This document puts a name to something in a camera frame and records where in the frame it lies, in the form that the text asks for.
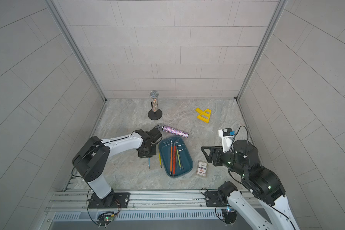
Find orange sleeved hex key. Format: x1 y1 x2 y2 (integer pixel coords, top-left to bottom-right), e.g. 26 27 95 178
170 139 173 176

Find green sleeved hex key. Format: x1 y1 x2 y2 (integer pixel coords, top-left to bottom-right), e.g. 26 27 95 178
176 147 182 170

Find red sleeved hex key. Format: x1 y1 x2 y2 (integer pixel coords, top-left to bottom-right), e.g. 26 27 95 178
172 142 176 176

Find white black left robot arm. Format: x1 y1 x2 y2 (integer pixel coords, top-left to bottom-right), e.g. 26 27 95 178
72 127 162 207

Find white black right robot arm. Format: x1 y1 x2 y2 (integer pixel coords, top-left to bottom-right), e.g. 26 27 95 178
201 140 300 230

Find teal plastic storage tray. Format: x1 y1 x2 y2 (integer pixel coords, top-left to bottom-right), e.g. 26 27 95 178
158 136 193 177

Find small framed card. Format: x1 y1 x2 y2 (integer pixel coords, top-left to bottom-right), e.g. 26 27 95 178
196 160 208 178

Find purple glitter microphone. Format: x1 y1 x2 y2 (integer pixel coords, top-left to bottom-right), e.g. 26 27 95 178
155 124 189 139

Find silver microphone on black stand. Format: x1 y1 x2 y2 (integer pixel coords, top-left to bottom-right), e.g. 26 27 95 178
148 90 163 120

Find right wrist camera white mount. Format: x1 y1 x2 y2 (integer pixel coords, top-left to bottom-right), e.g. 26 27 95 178
218 128 235 152

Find yellow plastic triangle bracket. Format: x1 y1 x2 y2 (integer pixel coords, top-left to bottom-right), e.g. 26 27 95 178
196 108 211 124

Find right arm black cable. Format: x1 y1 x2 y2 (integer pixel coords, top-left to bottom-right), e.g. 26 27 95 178
227 125 297 230

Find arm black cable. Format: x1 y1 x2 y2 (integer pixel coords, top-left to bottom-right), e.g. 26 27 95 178
227 125 297 230
71 124 163 179

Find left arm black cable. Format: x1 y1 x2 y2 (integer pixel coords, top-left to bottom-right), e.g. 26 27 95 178
71 124 163 179

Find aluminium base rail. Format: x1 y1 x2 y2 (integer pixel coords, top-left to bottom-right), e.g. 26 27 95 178
44 189 265 222

